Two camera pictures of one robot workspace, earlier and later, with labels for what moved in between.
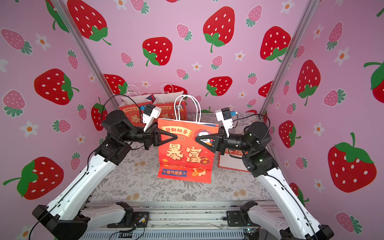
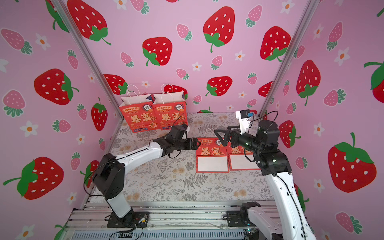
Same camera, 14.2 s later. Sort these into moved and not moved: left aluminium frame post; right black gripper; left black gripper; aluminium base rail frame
Moved: left black gripper; right black gripper
Not moved: aluminium base rail frame; left aluminium frame post
